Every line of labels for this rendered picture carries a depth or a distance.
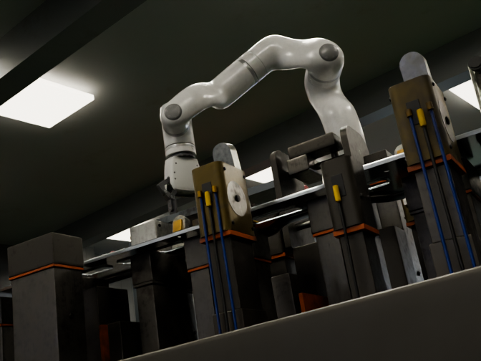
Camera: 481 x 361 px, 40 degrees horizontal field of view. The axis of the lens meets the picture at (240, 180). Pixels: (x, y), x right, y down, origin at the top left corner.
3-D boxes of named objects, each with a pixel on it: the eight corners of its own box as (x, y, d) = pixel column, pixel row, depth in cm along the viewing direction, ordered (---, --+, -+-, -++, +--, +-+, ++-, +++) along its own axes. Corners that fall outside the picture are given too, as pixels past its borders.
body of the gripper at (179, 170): (190, 162, 188) (195, 200, 184) (158, 159, 182) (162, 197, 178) (203, 152, 182) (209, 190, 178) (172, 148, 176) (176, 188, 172)
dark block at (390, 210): (410, 365, 122) (362, 155, 136) (421, 364, 128) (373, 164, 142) (436, 360, 120) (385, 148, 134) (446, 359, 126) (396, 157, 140)
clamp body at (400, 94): (442, 349, 76) (376, 82, 88) (465, 349, 86) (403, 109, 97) (500, 339, 73) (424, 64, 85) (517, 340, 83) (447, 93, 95)
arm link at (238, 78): (258, 61, 178) (172, 132, 172) (258, 88, 193) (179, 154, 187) (235, 39, 181) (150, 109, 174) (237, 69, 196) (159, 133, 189)
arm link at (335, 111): (355, 218, 172) (345, 233, 187) (399, 207, 173) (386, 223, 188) (300, 53, 187) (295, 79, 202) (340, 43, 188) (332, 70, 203)
